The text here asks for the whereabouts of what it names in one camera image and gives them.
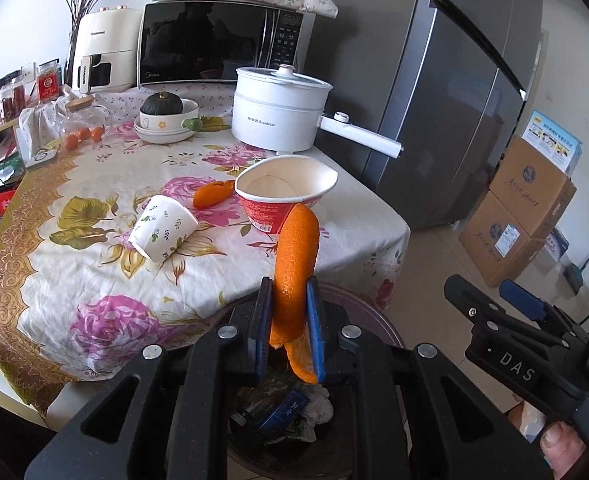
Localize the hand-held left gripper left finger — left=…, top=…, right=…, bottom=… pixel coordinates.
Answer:
left=24, top=276, right=275, bottom=480

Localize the red label jar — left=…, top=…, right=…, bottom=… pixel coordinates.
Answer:
left=37, top=60, right=61, bottom=106

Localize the dark round trash bin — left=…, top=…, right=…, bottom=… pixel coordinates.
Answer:
left=227, top=280, right=407, bottom=480

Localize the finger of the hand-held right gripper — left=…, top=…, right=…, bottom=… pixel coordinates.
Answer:
left=499, top=279, right=589, bottom=347
left=443, top=274, right=566, bottom=350

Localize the white plate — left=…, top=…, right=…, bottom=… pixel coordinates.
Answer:
left=134, top=119, right=198, bottom=140
left=137, top=127, right=195, bottom=145

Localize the grey refrigerator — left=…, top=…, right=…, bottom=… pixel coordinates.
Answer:
left=364, top=0, right=545, bottom=231

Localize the cardboard box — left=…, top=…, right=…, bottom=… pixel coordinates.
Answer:
left=489, top=135, right=577, bottom=238
left=458, top=192, right=550, bottom=288

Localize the long orange peel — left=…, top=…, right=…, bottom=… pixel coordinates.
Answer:
left=269, top=204, right=321, bottom=385

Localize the dark green squash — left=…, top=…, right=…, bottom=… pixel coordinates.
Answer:
left=140, top=91, right=184, bottom=117

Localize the white tissue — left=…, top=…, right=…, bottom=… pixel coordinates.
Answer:
left=294, top=390, right=335, bottom=428

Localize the cream air fryer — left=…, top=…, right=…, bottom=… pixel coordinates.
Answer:
left=71, top=7, right=145, bottom=95

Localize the dark red spice jar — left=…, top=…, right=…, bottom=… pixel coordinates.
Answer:
left=0, top=80, right=28, bottom=121

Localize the curled orange peel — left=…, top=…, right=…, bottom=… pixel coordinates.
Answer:
left=193, top=180, right=236, bottom=208

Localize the black microwave oven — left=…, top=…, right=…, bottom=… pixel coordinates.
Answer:
left=137, top=0, right=317, bottom=88

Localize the white electric cooking pot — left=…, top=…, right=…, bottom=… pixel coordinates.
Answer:
left=231, top=65, right=405, bottom=158

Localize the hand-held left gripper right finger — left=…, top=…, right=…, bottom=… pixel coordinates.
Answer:
left=305, top=276, right=555, bottom=480

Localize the white flower-print bowl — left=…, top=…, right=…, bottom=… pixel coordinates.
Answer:
left=138, top=97, right=204, bottom=133

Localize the leaf-print paper cup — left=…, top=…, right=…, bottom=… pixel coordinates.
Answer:
left=127, top=195, right=198, bottom=263

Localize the white plastic bag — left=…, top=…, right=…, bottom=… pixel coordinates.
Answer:
left=17, top=105, right=68, bottom=161

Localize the blue drink carton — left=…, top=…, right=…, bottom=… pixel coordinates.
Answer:
left=254, top=387, right=311, bottom=433

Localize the red instant noodle cup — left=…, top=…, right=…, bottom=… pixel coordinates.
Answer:
left=234, top=156, right=339, bottom=236

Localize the teal floor brush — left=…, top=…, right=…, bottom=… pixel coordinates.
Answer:
left=564, top=230, right=589, bottom=291

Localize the glass jar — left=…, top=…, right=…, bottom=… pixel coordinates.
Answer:
left=59, top=96, right=112, bottom=150

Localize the light blue printed box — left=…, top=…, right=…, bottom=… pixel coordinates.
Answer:
left=521, top=110, right=584, bottom=177

